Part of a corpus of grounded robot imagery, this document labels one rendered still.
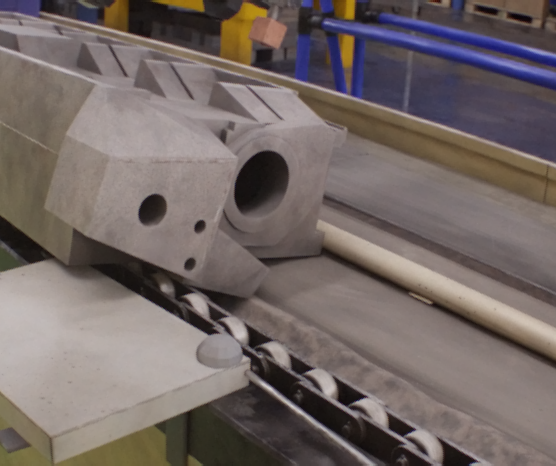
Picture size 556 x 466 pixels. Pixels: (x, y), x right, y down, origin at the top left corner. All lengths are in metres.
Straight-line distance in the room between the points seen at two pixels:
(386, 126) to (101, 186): 0.96
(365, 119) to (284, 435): 1.07
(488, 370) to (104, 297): 0.40
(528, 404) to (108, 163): 0.47
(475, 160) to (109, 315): 0.87
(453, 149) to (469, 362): 0.72
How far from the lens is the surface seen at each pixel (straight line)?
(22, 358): 0.82
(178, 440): 0.86
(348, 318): 1.02
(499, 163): 1.57
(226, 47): 6.10
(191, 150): 0.91
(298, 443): 0.76
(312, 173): 1.12
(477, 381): 0.93
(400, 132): 1.70
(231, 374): 0.82
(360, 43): 2.15
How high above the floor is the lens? 1.20
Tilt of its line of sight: 21 degrees down
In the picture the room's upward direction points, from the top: 4 degrees clockwise
